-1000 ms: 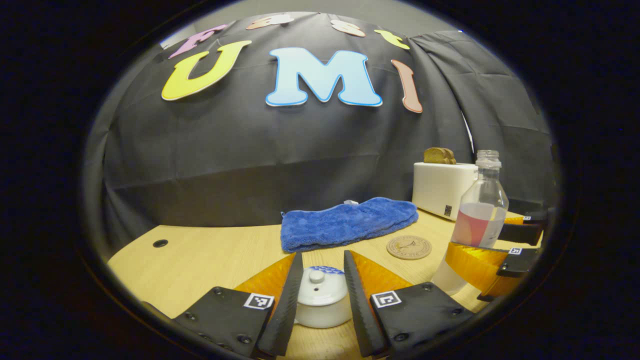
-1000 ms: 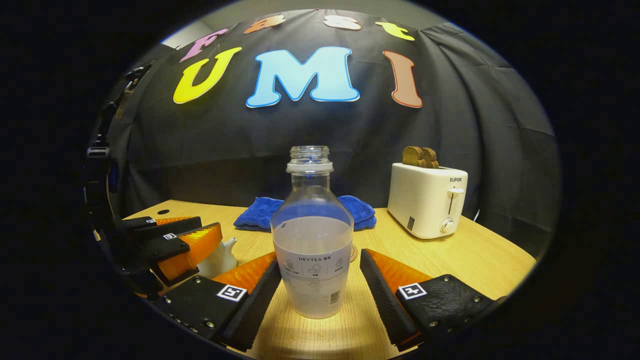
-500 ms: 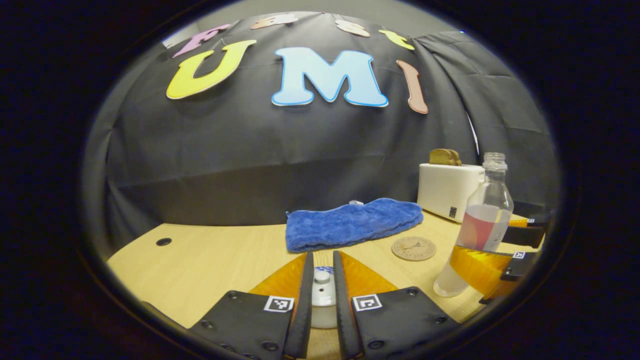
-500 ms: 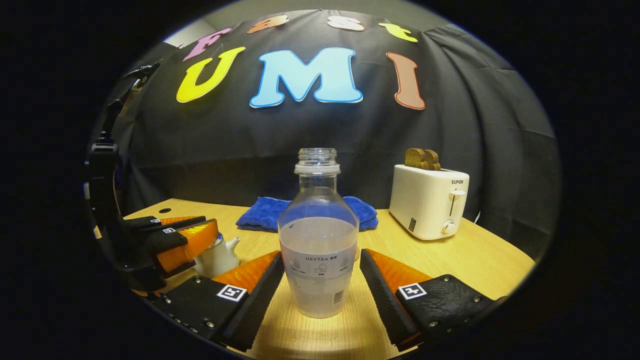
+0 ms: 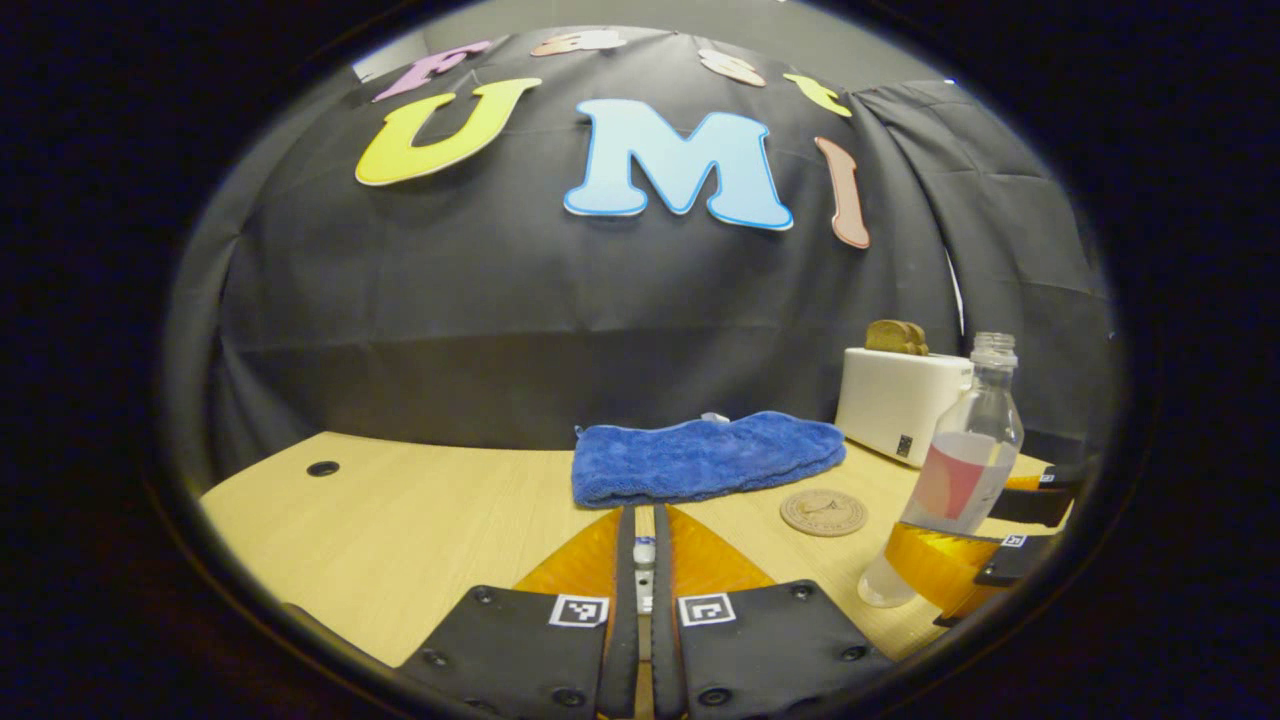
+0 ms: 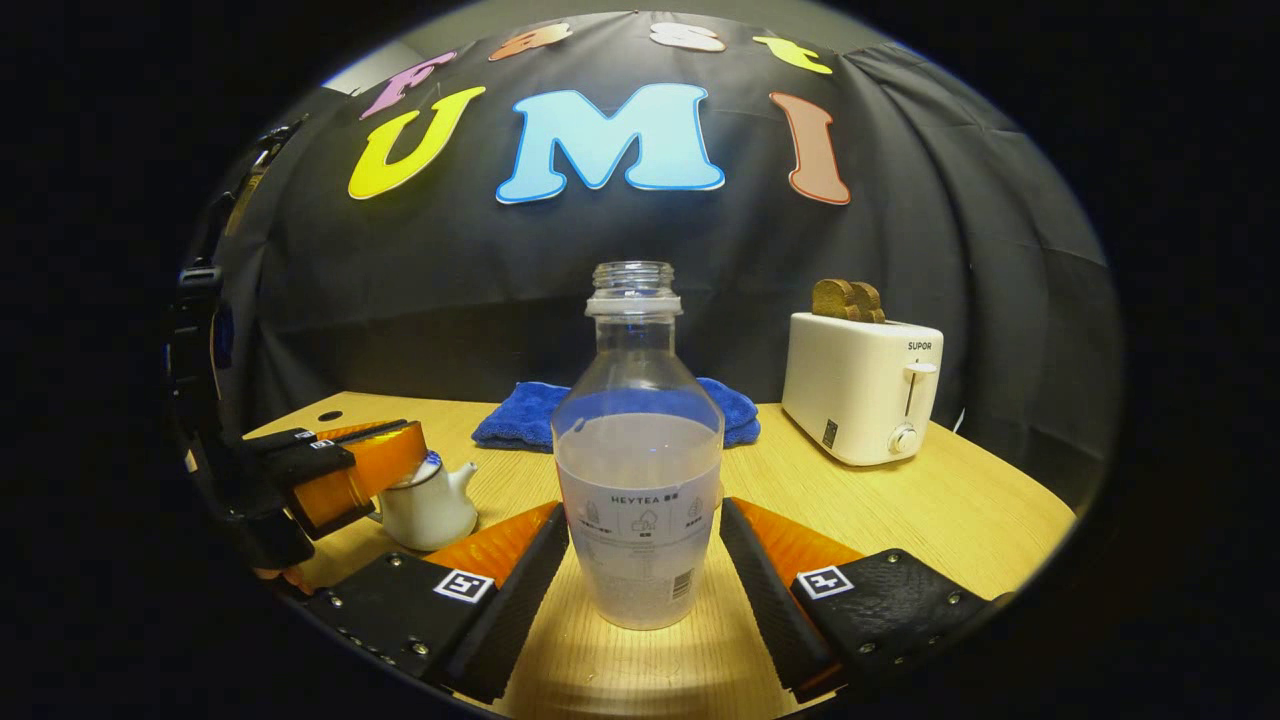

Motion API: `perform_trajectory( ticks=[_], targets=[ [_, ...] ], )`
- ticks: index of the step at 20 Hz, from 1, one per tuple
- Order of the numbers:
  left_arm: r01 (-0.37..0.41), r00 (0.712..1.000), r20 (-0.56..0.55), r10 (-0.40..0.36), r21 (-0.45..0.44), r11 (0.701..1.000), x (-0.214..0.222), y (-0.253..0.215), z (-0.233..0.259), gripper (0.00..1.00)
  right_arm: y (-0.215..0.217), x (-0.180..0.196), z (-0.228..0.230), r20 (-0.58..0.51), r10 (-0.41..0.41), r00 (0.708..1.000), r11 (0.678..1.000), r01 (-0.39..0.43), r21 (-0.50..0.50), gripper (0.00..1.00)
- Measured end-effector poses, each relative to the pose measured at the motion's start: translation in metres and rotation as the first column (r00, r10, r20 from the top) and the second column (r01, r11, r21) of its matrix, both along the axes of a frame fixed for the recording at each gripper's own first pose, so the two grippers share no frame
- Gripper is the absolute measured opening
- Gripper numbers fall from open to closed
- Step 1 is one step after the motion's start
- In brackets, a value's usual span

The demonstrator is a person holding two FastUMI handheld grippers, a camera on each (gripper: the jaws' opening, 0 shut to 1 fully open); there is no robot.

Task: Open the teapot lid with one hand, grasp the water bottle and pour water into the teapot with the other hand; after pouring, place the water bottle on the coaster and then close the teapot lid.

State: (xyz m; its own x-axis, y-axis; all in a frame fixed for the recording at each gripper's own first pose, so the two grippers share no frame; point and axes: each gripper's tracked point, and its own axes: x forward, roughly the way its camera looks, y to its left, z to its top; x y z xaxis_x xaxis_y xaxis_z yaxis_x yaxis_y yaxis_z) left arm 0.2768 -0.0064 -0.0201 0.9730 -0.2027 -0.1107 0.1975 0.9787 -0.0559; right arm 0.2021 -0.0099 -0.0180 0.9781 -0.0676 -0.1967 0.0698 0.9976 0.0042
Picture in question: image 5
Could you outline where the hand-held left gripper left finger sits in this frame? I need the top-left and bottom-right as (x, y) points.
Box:
(395, 505), (639, 720)

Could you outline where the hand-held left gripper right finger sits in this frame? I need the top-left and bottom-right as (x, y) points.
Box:
(652, 504), (896, 720)

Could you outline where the clear plastic water bottle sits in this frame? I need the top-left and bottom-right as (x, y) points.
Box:
(858, 332), (1025, 609)

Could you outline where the round cork coaster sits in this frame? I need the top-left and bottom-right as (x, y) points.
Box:
(780, 489), (869, 538)

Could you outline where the white toaster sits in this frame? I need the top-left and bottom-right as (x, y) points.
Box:
(835, 347), (976, 468)

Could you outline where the blue folded towel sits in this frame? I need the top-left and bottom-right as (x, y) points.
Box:
(571, 410), (847, 509)

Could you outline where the black backdrop cloth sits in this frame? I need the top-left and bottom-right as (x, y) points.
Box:
(165, 25), (1116, 481)

